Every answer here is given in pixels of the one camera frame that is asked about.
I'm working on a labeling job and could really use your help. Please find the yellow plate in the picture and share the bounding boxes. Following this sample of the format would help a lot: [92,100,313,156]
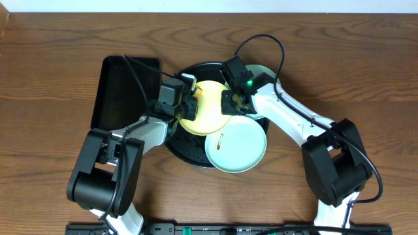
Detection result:
[180,80,231,136]

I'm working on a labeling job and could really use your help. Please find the light blue plate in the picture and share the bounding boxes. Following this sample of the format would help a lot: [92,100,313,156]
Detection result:
[225,65,276,120]
[205,116,267,173]

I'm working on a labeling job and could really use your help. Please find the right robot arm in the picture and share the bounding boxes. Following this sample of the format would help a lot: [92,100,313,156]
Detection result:
[221,71,378,234]

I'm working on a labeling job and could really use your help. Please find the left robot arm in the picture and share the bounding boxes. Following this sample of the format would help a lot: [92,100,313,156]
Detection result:
[67,116,178,234]

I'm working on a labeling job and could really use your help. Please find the black round tray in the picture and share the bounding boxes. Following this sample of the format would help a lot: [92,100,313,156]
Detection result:
[166,62,269,168]

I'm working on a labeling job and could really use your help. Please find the black rectangular tray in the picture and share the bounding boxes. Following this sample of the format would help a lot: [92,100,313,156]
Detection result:
[90,55,161,131]

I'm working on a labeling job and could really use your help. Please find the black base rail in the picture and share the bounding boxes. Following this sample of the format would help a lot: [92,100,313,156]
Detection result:
[64,223,393,235]

